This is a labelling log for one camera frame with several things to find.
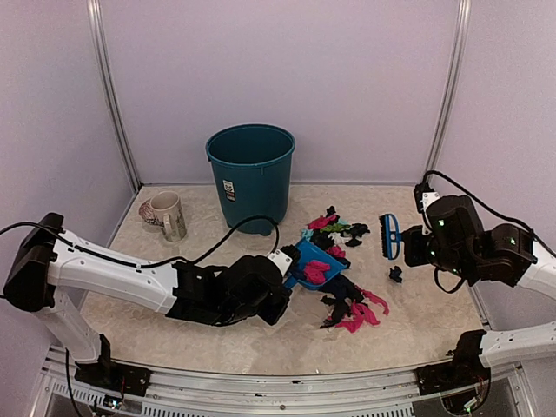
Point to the aluminium front rail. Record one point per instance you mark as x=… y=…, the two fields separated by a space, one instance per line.
x=176 y=392

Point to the small black paper scrap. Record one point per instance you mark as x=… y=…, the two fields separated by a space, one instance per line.
x=395 y=274

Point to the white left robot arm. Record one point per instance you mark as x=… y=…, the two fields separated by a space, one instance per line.
x=52 y=259

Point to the white ceramic mug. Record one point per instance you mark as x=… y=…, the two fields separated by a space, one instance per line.
x=164 y=210

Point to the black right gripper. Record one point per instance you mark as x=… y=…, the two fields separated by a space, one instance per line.
x=414 y=256

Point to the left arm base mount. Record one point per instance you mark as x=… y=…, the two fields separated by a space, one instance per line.
x=108 y=374

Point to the teal plastic waste bin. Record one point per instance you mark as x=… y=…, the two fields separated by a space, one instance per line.
x=251 y=165

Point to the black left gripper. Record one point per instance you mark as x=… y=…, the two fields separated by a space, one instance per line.
x=273 y=315

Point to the blue hand brush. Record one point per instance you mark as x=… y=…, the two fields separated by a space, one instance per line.
x=390 y=236

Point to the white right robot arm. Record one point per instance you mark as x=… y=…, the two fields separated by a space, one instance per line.
x=439 y=319

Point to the white paper scrap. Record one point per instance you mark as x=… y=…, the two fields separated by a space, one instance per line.
x=338 y=238

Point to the black crumpled paper scrap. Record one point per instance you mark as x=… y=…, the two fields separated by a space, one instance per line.
x=339 y=293

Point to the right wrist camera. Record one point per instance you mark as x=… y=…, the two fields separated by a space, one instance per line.
x=424 y=196

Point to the light blue paper scrap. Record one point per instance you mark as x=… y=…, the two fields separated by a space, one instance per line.
x=307 y=234

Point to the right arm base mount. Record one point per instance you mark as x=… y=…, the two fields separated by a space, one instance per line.
x=464 y=369

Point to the blue plastic dustpan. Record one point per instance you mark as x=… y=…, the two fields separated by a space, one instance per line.
x=310 y=252

